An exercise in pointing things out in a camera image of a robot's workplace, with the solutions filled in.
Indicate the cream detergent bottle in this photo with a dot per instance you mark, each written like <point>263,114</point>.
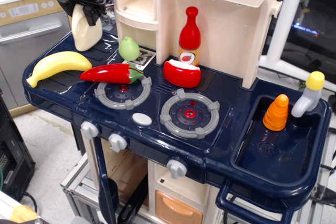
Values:
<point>85,36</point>

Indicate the grey toy dishwasher cabinet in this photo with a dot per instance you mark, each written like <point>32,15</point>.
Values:
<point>28,28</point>

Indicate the yellow toy banana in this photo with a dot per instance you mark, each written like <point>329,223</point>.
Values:
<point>56,63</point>

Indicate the green toy pear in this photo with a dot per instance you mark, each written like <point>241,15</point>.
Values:
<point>129,49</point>

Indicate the cream toy kitchen shelf unit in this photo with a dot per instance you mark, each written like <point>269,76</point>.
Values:
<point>233,32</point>

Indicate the red toy chili pepper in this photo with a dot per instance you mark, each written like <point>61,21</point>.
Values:
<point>118,73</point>

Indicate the left grey stove burner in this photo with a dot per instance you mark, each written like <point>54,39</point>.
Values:
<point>124,96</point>

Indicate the grey stove burner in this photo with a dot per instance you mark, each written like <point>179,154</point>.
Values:
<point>190,115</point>
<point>124,96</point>

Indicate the red ketchup bottle toy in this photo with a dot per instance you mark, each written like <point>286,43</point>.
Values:
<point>190,39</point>

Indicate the red toy apple half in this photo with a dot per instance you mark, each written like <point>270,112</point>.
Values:
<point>181,74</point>

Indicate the left grey stove knob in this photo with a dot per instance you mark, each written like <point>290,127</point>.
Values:
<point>89,130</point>

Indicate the grey stove knob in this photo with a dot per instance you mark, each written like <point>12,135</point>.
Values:
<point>176,168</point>
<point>117,142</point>
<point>89,130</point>

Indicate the grey oval button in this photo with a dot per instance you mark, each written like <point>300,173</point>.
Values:
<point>141,119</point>

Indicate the middle grey stove knob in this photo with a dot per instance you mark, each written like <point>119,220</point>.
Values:
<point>117,142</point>

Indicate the right grey stove burner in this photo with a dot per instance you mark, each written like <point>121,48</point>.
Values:
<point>190,115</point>

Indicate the black computer case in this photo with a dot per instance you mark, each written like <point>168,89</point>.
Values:
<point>17,165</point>

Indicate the right grey stove knob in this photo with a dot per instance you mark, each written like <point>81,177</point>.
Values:
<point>176,168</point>

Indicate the navy toy oven door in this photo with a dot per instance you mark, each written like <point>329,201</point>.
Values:
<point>108,193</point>

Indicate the white stand pole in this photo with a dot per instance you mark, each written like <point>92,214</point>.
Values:
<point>303,40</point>

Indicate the orange toy drawer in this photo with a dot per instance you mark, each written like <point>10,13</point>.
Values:
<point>174,211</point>

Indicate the orange toy carrot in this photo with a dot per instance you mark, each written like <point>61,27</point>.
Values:
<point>276,115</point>

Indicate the navy toy kitchen counter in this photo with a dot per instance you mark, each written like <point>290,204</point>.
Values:
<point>272,170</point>

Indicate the grey yellow toy faucet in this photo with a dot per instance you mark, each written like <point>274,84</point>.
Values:
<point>311,94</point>

